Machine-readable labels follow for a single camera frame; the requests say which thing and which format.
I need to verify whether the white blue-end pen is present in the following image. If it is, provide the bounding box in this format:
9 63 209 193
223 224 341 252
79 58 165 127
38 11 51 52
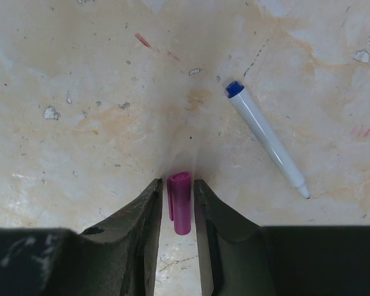
226 81 311 199

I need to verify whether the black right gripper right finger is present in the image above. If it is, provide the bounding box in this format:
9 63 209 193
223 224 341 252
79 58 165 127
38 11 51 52
194 180 370 295

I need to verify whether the purple marker cap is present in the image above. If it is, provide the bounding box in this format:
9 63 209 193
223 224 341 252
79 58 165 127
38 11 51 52
166 171 191 236

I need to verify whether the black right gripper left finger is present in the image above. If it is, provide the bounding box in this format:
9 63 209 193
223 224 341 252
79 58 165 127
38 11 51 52
0 179 163 295

